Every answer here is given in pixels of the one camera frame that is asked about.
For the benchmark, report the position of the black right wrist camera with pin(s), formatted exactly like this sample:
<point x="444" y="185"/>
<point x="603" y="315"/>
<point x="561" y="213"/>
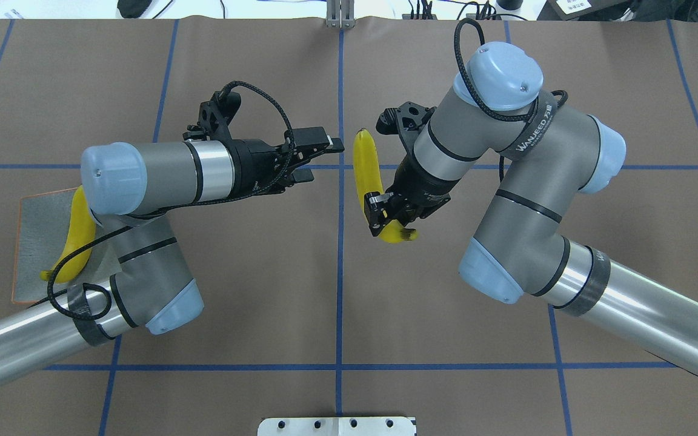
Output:
<point x="406" y="121"/>

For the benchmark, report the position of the white mounting base plate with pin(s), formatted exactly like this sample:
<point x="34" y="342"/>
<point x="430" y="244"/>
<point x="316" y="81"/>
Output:
<point x="374" y="425"/>

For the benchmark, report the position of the aluminium frame post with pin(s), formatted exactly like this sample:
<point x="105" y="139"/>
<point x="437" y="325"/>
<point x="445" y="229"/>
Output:
<point x="340" y="14"/>

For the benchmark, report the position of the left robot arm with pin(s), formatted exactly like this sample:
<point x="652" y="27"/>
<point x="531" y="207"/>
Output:
<point x="129" y="189"/>

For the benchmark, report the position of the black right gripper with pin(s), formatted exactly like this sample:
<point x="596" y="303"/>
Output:
<point x="417" y="184"/>

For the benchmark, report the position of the black computer mouse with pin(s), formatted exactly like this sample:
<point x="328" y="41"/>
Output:
<point x="133" y="9"/>

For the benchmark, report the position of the grey square plate orange rim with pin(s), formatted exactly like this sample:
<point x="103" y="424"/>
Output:
<point x="42" y="230"/>

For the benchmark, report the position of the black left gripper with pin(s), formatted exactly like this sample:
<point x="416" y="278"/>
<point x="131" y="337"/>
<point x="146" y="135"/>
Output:
<point x="254" y="168"/>

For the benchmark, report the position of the yellow banana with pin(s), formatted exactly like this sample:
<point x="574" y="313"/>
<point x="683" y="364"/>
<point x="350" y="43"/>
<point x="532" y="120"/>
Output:
<point x="81" y="231"/>
<point x="367" y="179"/>

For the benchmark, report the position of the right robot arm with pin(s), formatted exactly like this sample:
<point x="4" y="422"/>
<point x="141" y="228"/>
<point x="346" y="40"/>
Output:
<point x="497" y="103"/>

